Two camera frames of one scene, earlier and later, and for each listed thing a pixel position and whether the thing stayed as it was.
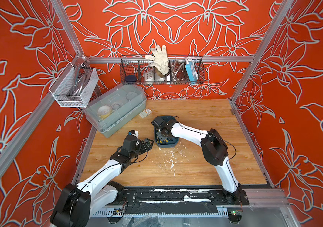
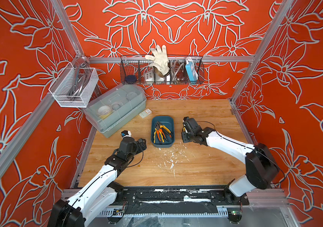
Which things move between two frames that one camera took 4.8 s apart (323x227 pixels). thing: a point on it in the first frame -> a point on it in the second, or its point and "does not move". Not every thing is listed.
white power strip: [149, 76] does not move
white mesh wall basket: [72, 87] does not move
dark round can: [131, 79] does not move
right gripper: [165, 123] -> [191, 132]
